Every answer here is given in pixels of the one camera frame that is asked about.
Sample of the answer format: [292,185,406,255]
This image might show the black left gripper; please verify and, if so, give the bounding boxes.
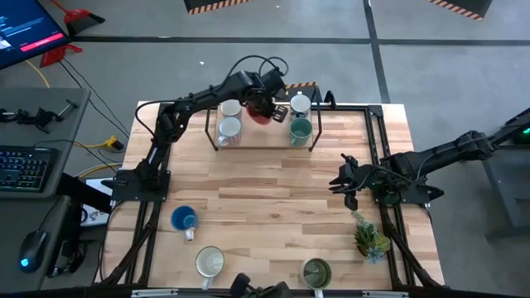
[242,69,290,124]

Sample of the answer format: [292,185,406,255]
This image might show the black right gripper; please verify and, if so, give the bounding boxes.
[329,153,380,211]

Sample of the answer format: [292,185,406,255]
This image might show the red and white mug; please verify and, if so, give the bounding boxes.
[246,103,275,127]

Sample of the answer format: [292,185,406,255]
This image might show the blue white leaf mug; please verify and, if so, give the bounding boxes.
[289,91,312,120]

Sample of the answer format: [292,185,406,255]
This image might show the pale teal green mug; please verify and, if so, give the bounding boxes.
[288,118,314,148]

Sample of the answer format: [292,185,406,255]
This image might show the grey white ikat mug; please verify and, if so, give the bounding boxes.
[219,99,243,119]

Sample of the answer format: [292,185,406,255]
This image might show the red white lattice mug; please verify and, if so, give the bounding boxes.
[217,116,243,148]

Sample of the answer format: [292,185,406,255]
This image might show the white mug green inside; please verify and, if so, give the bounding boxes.
[298,257,333,298]

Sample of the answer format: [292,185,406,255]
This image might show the cream white mug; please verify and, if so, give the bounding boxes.
[194,245,226,291]

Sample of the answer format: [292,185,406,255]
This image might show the black hazard striped platform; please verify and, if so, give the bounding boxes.
[284,81,320,104]
[183,0,254,17]
[425,0,494,22]

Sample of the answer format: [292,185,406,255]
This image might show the potted succulent plant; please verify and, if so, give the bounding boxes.
[350,209,393,265]

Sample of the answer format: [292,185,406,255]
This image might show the black rounded object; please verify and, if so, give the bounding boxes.
[229,272,293,298]

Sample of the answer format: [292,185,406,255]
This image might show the dark metal stand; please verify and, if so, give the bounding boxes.
[482,106,530,243]

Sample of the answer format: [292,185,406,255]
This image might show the yellow power plug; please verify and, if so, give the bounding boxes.
[74,135,126,151]

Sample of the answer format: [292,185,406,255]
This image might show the black silver metal rod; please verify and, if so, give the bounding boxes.
[57,99,80,119]

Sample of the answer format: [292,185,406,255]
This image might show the white printed paper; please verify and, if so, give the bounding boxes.
[79,177,112,228]

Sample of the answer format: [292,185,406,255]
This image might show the red plastic dustpan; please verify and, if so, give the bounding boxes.
[39,43,84,69]

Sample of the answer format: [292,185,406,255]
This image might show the grey desk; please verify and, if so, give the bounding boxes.
[0,86,92,200]
[0,195,72,293]

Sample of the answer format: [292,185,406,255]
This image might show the black clamp tool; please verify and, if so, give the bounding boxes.
[0,106,63,134]

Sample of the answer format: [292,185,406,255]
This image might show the black backlit keyboard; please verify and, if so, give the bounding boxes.
[0,144,60,194]

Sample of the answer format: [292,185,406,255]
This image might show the computer monitor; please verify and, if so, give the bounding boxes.
[0,0,70,70]

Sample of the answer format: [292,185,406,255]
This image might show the black computer mouse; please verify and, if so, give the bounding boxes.
[17,229,50,275]

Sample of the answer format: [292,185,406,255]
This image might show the wooden shelf black frame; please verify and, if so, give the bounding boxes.
[205,84,324,153]

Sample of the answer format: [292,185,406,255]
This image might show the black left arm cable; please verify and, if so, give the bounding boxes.
[134,55,290,138]

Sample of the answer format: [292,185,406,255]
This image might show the black aluminium table frame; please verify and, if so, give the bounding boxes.
[94,89,446,291]

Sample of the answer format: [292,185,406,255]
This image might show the silver metal bracket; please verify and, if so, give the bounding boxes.
[361,290,410,298]
[130,288,180,298]

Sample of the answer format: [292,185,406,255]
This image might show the black floor cable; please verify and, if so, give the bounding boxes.
[57,57,132,137]

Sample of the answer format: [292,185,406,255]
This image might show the yellow floor cable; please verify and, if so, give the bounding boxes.
[76,161,123,179]

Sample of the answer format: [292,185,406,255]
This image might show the red handled black brush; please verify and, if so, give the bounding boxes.
[50,0,107,37]

